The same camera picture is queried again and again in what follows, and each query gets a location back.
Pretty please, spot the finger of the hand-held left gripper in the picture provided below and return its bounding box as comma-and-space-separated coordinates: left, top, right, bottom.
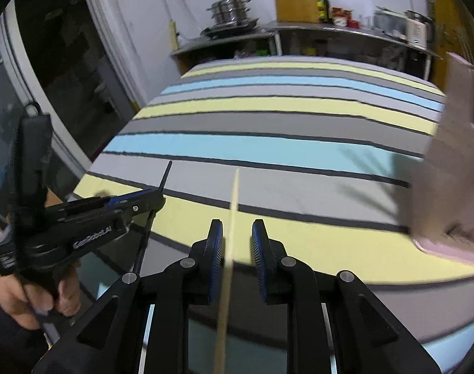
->
104, 189, 154, 208
118, 192, 166, 219

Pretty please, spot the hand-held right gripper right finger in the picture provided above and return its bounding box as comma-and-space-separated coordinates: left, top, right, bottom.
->
251, 219, 442, 374

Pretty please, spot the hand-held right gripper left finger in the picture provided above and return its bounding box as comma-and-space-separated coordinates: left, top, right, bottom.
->
32, 219, 225, 374

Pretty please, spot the black chopstick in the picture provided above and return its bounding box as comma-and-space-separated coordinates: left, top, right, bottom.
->
133, 161, 173, 275

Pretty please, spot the wooden chopstick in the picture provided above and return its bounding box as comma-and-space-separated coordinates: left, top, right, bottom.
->
215, 168, 241, 374

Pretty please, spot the pink plastic utensil holder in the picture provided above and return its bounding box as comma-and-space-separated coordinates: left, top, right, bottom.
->
409, 51, 474, 268

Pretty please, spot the person's left forearm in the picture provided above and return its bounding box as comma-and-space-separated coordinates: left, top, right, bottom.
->
0, 280, 52, 374

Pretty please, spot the person's left hand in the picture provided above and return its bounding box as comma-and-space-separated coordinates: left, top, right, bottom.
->
0, 259, 82, 330

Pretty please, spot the dark glass sliding door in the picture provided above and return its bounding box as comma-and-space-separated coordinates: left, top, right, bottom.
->
0, 0, 144, 219

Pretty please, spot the low metal table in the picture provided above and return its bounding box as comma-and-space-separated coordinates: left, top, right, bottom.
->
170, 30, 281, 75

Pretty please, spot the black induction cooker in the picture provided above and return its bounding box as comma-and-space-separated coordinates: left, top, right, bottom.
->
200, 17, 260, 40

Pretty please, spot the stainless steel steamer pot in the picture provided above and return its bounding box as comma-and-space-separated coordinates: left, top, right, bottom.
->
206, 0, 253, 25

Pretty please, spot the long metal table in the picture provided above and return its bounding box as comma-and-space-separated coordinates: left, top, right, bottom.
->
260, 21, 443, 83

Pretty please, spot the red lid jar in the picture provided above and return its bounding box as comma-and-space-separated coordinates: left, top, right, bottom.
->
331, 7, 349, 27

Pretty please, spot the grey plastic container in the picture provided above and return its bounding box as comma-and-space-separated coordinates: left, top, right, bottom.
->
373, 6, 409, 42

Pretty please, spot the white electric kettle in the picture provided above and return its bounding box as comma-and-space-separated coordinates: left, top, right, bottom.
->
404, 10, 435, 50

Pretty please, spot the yellow wooden door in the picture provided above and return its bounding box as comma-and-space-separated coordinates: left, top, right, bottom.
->
421, 0, 474, 100

